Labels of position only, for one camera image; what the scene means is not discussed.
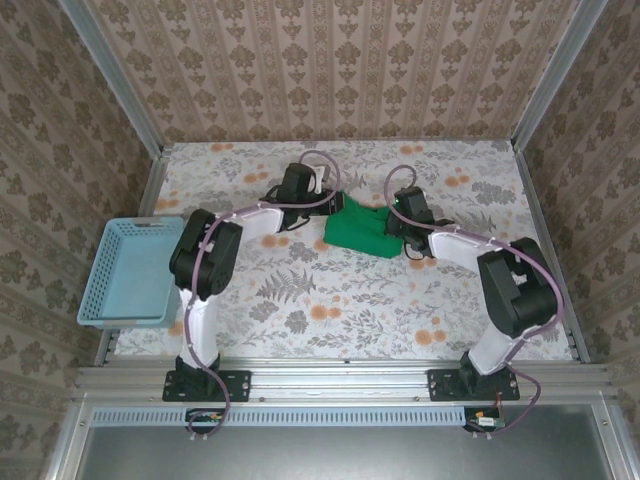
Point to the green t-shirt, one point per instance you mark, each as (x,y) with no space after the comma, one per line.
(355,235)

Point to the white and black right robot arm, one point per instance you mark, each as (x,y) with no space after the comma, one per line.
(460,250)

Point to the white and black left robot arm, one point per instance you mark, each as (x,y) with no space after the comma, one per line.
(200,330)

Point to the floral table cloth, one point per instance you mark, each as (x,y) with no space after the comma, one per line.
(360,160)

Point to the light blue plastic basket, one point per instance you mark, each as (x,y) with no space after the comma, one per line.
(130,280)

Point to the small circuit board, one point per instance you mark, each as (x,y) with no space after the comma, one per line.
(205,417)
(482,421)

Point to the grey metal sheet panel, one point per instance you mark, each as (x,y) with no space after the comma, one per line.
(325,455)

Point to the long aluminium mounting rail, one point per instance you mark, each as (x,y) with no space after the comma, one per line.
(340,382)

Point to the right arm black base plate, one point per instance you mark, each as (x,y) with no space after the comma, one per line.
(440,385)

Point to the tall aluminium frame post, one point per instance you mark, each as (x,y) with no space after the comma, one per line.
(116,82)
(557,75)

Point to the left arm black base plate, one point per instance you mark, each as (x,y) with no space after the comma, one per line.
(237,385)

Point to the short aluminium frame bar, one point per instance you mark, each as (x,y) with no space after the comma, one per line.
(617,450)
(65,445)

